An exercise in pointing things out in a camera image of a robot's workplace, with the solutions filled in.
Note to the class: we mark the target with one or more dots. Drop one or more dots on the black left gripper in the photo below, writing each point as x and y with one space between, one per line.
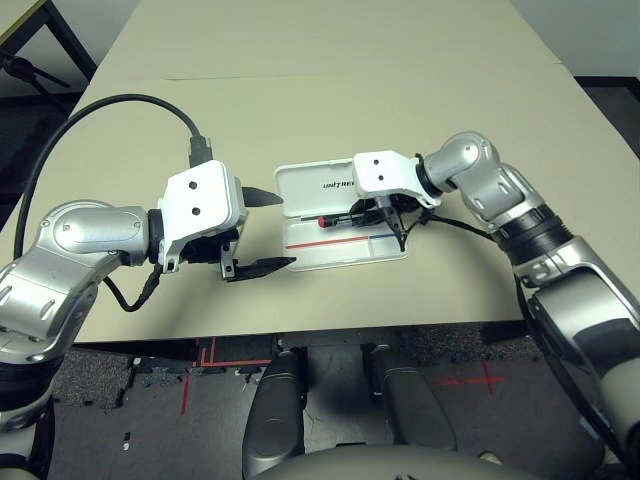
205 250

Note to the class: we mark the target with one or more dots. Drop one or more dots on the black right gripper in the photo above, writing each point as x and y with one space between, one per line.
400 205

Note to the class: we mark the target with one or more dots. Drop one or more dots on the black marker with red cap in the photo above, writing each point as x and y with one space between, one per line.
326 222

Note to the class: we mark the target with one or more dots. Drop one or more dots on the white plastic pencil case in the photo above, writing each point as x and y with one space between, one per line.
310 250

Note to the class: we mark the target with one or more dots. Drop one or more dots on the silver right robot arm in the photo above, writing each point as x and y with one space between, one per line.
475 170

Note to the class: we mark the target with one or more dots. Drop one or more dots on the grey robot left leg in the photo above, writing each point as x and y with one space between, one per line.
272 415

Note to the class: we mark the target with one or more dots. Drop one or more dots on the grey robot leg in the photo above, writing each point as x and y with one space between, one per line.
272 415
415 400

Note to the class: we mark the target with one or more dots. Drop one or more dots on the grey robot right leg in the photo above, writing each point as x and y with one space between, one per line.
415 400

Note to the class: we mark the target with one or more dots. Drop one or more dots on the small white floor scrap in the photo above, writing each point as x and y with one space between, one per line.
127 441

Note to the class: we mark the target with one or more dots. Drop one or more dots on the grey robot torso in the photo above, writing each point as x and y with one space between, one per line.
400 467

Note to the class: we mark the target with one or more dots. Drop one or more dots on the white bystander shoe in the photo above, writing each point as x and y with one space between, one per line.
491 458

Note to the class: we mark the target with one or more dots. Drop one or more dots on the black tripod stand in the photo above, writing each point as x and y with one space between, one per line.
22 70

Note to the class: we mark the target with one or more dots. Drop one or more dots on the light grey foot pedal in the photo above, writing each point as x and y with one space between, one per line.
589 426

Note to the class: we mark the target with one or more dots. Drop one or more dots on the beige side table black legs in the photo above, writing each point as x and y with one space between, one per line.
20 17

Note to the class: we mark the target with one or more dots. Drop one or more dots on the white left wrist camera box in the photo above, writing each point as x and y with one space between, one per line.
200 200

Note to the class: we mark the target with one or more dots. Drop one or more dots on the dark metal table frame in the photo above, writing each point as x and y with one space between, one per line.
340 340

